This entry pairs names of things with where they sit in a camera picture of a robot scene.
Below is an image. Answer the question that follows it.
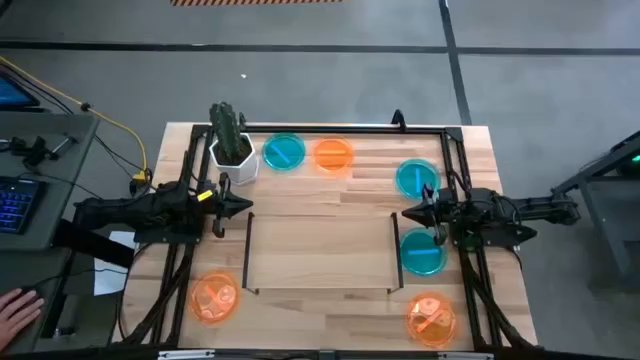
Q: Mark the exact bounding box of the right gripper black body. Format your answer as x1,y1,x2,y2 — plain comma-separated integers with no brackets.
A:
401,195,451,227

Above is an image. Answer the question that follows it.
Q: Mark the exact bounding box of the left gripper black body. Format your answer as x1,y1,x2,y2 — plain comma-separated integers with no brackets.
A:
213,188,255,222

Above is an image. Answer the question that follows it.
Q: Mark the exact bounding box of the teal translucent plastic plate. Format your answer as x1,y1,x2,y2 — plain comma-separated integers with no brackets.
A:
395,158,442,200
262,132,307,172
399,227,449,277

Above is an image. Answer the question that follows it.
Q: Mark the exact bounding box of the orange translucent plastic plate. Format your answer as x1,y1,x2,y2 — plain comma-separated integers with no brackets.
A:
406,292,458,349
189,271,241,326
311,136,355,175

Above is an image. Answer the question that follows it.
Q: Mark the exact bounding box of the white hexagonal plant pot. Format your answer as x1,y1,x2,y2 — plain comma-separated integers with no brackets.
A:
208,132,261,186

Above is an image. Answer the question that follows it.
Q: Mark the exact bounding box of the green cactus plant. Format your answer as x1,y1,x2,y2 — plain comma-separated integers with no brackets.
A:
208,101,247,166

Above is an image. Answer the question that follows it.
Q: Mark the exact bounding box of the black flat bar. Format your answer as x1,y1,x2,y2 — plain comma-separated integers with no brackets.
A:
52,219,136,269

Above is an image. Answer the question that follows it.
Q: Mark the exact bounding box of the grey side desk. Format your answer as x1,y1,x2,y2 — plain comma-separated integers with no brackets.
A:
0,110,101,351

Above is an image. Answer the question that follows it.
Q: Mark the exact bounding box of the black keyboard with blue backlight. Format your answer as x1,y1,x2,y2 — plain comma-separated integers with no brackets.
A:
0,175,44,235

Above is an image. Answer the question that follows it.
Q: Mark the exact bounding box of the person's hand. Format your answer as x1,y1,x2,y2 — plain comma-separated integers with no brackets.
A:
0,288,45,351

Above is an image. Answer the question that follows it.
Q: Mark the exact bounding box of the laptop with blue screen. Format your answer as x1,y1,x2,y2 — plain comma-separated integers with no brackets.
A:
0,69,41,112

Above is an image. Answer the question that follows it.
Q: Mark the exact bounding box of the black metal rig frame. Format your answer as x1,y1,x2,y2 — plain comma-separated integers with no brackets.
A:
112,108,539,354

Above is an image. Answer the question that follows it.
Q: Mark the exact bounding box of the black clamp mount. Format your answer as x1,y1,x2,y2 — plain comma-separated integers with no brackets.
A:
9,133,79,169

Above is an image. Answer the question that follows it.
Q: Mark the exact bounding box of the yellow cable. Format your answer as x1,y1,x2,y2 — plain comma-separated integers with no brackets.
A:
0,55,150,176

